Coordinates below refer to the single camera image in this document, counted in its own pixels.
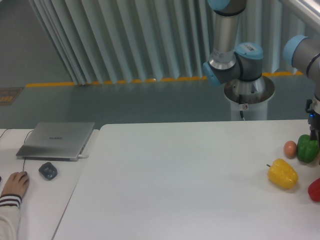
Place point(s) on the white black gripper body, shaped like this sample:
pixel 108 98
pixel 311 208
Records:
pixel 312 108

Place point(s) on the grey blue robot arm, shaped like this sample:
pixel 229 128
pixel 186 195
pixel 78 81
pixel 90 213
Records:
pixel 239 67

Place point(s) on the striped cream sleeve forearm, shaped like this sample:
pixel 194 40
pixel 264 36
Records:
pixel 9 216

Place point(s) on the person's bare hand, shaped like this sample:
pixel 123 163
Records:
pixel 15 187

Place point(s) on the green bell pepper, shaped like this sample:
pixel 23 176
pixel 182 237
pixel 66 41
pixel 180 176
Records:
pixel 307 150

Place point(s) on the brown egg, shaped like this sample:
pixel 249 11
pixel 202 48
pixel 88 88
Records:
pixel 290 149

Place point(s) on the yellow bell pepper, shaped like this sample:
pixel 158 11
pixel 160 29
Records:
pixel 282 174

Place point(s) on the red bell pepper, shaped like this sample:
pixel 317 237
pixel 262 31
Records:
pixel 314 190

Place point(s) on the white pleated curtain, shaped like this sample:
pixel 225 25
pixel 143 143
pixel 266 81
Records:
pixel 130 40

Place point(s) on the silver closed laptop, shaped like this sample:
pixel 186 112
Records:
pixel 61 141

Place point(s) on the dark grey small device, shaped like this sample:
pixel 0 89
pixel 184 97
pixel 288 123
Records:
pixel 48 171

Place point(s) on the black computer mouse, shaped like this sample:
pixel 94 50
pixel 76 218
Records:
pixel 25 177

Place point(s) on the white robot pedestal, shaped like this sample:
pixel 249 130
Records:
pixel 249 100

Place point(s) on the aluminium frame beam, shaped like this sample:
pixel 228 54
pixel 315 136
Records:
pixel 306 10

